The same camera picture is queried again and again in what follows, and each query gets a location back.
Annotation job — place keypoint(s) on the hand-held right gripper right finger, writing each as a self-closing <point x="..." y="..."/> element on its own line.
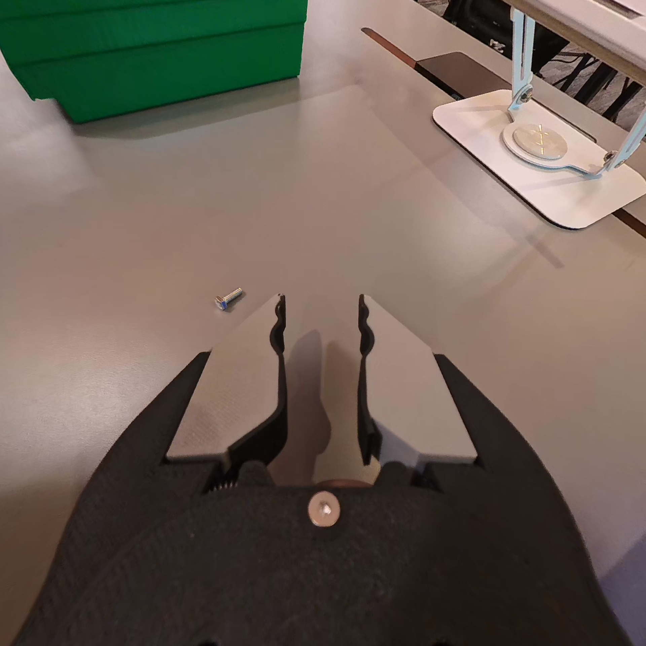
<point x="419" y="403"/>

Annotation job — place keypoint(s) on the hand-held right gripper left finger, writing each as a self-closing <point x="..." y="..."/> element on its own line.
<point x="232" y="398"/>

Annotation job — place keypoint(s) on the silver hex bolt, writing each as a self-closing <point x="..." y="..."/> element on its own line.
<point x="229" y="296"/>

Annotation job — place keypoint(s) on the white metal stand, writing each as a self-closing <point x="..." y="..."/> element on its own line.
<point x="479" y="126"/>

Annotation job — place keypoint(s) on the green plastic bin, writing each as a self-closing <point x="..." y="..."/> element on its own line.
<point x="151" y="65"/>

